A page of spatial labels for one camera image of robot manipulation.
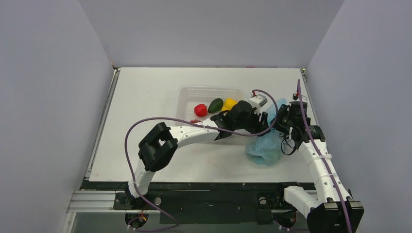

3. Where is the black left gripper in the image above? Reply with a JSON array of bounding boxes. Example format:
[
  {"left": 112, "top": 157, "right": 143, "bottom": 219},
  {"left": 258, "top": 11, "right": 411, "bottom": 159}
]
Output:
[{"left": 234, "top": 108, "right": 269, "bottom": 136}]

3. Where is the light blue plastic bag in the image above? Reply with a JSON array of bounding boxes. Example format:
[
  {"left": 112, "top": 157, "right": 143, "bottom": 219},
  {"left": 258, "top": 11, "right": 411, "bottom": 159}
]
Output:
[{"left": 245, "top": 98, "right": 289, "bottom": 167}]

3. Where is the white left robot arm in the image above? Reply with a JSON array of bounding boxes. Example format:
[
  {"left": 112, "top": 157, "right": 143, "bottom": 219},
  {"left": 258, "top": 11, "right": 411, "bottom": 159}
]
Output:
[{"left": 126, "top": 95, "right": 269, "bottom": 209}]

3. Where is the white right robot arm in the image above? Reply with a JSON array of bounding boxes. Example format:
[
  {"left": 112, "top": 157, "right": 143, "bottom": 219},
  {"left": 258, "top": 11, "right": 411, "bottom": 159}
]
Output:
[{"left": 274, "top": 101, "right": 364, "bottom": 233}]

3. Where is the yellow fake pear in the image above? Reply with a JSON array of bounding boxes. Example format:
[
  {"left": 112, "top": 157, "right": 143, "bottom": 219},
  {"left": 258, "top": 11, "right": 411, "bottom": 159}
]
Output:
[{"left": 222, "top": 98, "right": 238, "bottom": 111}]

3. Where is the dark green fake avocado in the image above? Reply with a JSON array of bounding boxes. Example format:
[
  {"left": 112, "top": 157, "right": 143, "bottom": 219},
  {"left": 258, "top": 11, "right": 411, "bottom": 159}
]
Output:
[{"left": 207, "top": 98, "right": 223, "bottom": 114}]

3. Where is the red fake strawberry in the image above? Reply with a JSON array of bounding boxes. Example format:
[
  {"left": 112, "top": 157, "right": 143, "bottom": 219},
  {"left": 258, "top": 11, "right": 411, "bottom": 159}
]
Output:
[{"left": 194, "top": 104, "right": 208, "bottom": 117}]

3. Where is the red fake grape bunch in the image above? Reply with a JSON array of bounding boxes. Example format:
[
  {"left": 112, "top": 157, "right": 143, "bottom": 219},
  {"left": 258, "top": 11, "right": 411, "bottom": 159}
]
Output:
[{"left": 190, "top": 119, "right": 201, "bottom": 124}]

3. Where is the white perforated plastic basket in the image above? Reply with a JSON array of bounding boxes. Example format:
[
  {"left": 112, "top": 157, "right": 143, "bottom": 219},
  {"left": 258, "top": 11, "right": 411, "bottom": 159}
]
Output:
[{"left": 173, "top": 85, "right": 246, "bottom": 121}]

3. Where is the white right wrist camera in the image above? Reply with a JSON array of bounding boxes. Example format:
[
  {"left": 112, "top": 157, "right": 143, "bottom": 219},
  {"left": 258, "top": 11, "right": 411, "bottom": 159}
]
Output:
[{"left": 292, "top": 93, "right": 308, "bottom": 101}]

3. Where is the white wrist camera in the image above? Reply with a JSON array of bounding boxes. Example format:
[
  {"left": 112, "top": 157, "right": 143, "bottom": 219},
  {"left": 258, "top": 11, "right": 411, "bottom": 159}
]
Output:
[
  {"left": 248, "top": 94, "right": 267, "bottom": 109},
  {"left": 292, "top": 93, "right": 308, "bottom": 101}
]

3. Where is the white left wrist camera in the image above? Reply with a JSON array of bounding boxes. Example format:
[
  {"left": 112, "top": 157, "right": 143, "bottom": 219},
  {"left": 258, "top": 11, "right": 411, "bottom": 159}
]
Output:
[{"left": 248, "top": 94, "right": 267, "bottom": 109}]

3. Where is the metal table edge rail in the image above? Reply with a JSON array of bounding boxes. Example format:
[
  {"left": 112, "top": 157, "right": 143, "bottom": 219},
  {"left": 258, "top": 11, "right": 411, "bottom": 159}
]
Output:
[{"left": 300, "top": 68, "right": 309, "bottom": 95}]

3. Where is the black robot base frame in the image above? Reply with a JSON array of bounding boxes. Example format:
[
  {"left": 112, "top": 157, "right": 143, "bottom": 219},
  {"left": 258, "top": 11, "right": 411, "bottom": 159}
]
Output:
[{"left": 80, "top": 180, "right": 323, "bottom": 226}]

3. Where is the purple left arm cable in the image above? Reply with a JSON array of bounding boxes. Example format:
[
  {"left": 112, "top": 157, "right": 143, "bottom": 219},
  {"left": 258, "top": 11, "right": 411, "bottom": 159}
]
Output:
[{"left": 124, "top": 89, "right": 279, "bottom": 233}]

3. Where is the left metal table rail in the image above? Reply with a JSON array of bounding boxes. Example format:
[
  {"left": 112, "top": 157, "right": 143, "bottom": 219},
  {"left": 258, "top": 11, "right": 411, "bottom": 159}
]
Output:
[{"left": 84, "top": 67, "right": 121, "bottom": 181}]

